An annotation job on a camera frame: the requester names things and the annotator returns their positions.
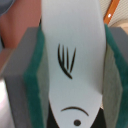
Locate white toy fish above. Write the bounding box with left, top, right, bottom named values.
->
left=42, top=0, right=106, bottom=128

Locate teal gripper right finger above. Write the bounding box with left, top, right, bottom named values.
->
left=103, top=26, right=128, bottom=128

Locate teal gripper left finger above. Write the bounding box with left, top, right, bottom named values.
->
left=3, top=27, right=49, bottom=128

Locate beige woven placemat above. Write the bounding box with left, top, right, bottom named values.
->
left=99, top=0, right=128, bottom=28

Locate grey frying pan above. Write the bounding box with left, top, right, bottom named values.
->
left=0, top=0, right=15, bottom=17

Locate knife with orange handle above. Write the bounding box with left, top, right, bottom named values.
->
left=104, top=0, right=120, bottom=24

